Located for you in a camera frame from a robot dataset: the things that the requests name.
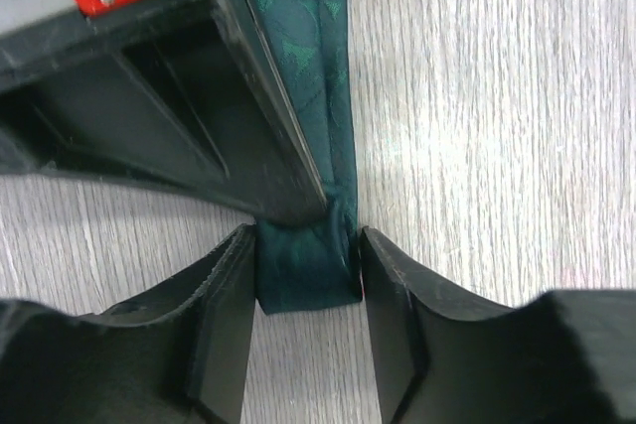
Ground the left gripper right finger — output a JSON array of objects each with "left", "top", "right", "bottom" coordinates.
[{"left": 360, "top": 228, "right": 635, "bottom": 423}]

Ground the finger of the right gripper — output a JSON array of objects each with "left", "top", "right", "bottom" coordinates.
[{"left": 1, "top": 0, "right": 327, "bottom": 225}]

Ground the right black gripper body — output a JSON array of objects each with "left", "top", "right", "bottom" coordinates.
[{"left": 0, "top": 0, "right": 230, "bottom": 112}]

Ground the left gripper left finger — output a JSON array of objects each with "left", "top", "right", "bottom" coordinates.
[{"left": 1, "top": 225, "right": 255, "bottom": 423}]

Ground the dark green tie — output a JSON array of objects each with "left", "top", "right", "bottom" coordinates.
[{"left": 231, "top": 0, "right": 364, "bottom": 316}]

